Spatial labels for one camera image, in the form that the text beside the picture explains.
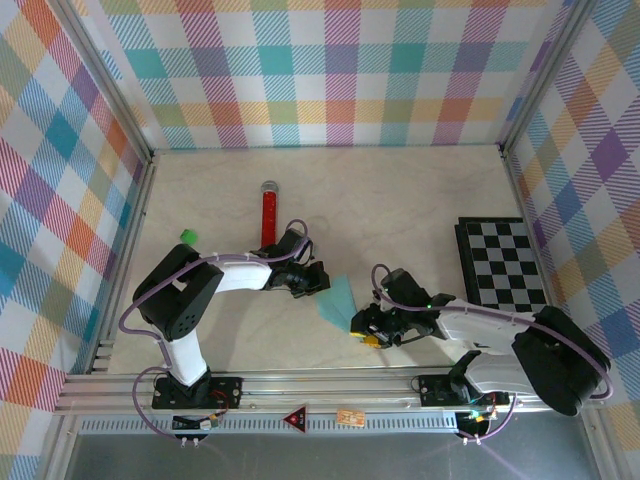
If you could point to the aluminium front rail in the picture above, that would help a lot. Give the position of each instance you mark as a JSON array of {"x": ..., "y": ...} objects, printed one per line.
[{"x": 325, "y": 385}]

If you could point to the aluminium side rail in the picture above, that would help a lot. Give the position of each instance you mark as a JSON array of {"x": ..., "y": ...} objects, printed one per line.
[
  {"x": 131, "y": 225},
  {"x": 520, "y": 200}
]

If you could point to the black white chessboard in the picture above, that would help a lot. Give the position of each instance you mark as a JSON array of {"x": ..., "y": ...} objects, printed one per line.
[{"x": 500, "y": 250}]

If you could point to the aluminium frame post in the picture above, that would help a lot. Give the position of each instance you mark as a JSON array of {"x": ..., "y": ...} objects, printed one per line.
[
  {"x": 543, "y": 75},
  {"x": 107, "y": 75}
]

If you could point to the red glitter tube silver cap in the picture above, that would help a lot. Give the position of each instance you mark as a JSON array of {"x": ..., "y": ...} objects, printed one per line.
[{"x": 269, "y": 215}]

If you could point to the red triangle warning sticker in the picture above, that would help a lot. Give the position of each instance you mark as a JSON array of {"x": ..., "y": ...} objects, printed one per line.
[{"x": 295, "y": 419}]

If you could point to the orange label sticker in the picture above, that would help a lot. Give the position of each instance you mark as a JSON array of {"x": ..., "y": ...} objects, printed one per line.
[{"x": 350, "y": 417}]

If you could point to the small controller board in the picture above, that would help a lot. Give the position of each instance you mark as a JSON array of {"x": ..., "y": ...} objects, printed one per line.
[
  {"x": 472, "y": 422},
  {"x": 187, "y": 422}
]

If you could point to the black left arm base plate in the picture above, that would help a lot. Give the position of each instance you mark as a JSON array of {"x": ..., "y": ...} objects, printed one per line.
[{"x": 225, "y": 392}]

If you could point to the small green cube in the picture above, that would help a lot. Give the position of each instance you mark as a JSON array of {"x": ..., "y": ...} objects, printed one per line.
[{"x": 188, "y": 236}]

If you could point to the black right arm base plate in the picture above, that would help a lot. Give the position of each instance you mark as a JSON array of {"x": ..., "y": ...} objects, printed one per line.
[{"x": 435, "y": 390}]

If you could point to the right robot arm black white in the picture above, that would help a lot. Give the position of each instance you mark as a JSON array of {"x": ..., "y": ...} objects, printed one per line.
[{"x": 550, "y": 360}]

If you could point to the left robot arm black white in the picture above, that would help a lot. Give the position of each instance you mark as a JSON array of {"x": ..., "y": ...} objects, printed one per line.
[{"x": 175, "y": 300}]

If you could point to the light blue paper sheet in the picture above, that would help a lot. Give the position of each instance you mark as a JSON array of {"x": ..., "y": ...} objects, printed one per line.
[{"x": 335, "y": 300}]

